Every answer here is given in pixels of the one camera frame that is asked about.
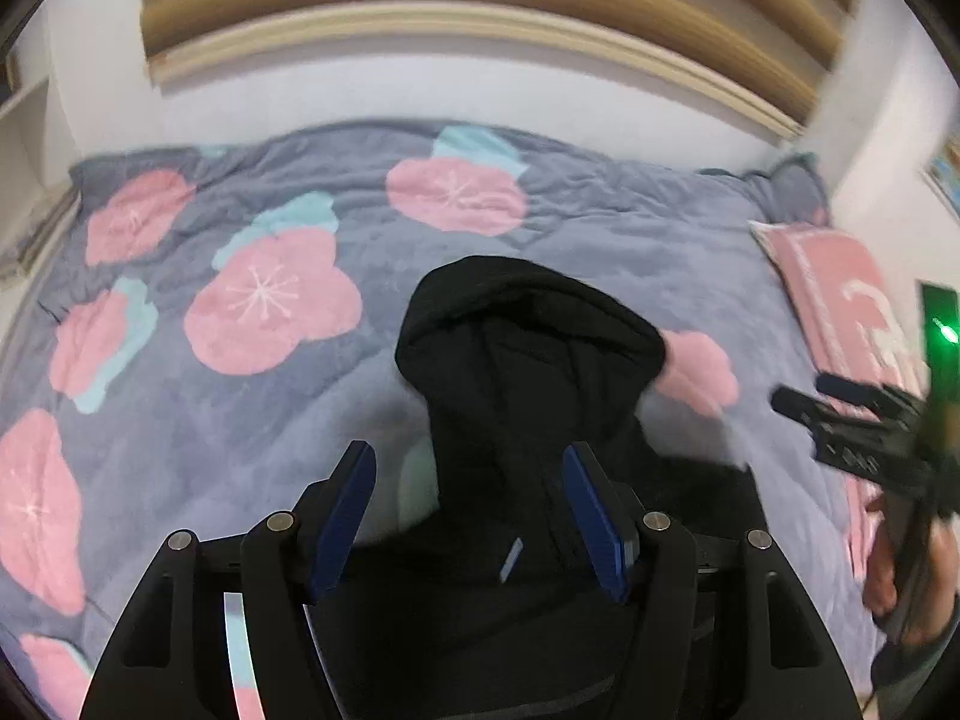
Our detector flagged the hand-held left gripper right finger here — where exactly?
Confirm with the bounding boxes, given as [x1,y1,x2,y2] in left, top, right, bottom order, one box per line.
[562,441,863,720]

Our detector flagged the person's right forearm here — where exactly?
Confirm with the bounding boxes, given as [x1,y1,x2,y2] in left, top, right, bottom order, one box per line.
[870,615,960,710]

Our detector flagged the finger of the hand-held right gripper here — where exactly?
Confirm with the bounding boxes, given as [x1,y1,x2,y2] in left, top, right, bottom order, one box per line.
[771,386,931,487]
[816,373,927,422]

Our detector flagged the wall map poster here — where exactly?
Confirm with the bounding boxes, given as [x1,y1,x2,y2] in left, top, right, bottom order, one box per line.
[921,142,960,220]

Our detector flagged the person's right hand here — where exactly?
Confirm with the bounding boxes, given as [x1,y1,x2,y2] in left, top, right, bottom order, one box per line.
[861,491,960,650]

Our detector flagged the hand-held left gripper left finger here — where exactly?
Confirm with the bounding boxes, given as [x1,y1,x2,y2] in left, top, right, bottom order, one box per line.
[79,441,376,720]

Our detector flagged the black hoodie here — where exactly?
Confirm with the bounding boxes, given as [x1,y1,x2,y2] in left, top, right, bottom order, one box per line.
[315,255,766,720]

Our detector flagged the grey pillow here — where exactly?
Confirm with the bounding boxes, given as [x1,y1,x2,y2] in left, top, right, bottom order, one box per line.
[769,154,830,230]

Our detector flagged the pink patterned pillow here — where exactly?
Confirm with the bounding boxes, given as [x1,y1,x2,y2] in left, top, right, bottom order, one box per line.
[750,221,946,593]

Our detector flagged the grey blanket with pink flowers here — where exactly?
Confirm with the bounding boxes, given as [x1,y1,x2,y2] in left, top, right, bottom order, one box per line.
[0,120,890,720]

